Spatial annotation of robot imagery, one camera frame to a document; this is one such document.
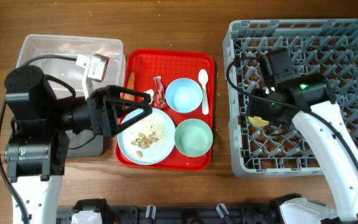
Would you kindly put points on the red snack wrapper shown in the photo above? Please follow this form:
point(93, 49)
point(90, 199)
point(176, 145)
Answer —
point(159, 93)

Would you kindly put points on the grey dishwasher rack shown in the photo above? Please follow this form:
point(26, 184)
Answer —
point(325, 46)

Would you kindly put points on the white plastic spoon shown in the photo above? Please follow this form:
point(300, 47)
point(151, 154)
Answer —
point(203, 79)

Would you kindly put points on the clear plastic bin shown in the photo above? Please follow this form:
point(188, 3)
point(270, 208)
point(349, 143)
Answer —
point(71, 46)

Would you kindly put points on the yellow cup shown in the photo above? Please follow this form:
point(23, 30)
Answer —
point(258, 121)

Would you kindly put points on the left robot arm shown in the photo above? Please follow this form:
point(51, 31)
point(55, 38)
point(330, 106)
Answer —
point(44, 109)

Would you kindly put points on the light blue plate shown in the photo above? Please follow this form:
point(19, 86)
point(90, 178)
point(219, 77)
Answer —
point(161, 126)

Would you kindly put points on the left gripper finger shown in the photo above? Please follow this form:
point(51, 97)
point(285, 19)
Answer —
point(123, 110)
point(115, 92)

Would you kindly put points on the orange carrot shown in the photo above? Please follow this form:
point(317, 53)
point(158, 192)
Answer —
point(130, 85)

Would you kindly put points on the green bowl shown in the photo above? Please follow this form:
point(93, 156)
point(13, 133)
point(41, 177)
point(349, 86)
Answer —
point(193, 137)

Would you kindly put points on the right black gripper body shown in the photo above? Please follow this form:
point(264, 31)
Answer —
point(260, 107)

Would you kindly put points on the white crumpled tissue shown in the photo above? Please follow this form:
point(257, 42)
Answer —
point(150, 92)

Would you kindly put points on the red serving tray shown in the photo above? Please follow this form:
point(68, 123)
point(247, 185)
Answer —
point(171, 65)

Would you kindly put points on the light blue bowl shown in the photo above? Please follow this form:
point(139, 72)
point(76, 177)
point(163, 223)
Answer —
point(184, 95)

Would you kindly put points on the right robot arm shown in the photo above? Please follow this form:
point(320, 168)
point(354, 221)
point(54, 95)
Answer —
point(309, 104)

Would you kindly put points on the peanut pile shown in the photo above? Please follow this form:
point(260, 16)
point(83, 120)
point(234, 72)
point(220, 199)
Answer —
point(143, 141)

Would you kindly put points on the black plastic tray bin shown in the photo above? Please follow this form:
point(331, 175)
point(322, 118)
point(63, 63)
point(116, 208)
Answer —
point(79, 148)

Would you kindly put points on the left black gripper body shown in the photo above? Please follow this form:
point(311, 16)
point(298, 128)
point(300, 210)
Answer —
point(96, 112)

